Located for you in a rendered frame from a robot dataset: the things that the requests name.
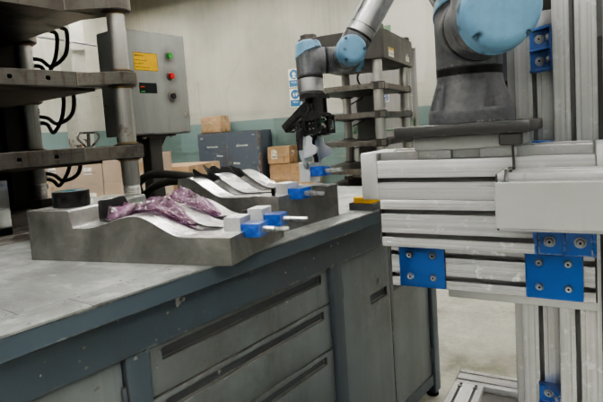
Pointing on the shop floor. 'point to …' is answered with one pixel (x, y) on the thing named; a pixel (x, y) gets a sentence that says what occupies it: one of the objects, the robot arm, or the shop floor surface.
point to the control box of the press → (151, 93)
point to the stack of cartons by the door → (284, 164)
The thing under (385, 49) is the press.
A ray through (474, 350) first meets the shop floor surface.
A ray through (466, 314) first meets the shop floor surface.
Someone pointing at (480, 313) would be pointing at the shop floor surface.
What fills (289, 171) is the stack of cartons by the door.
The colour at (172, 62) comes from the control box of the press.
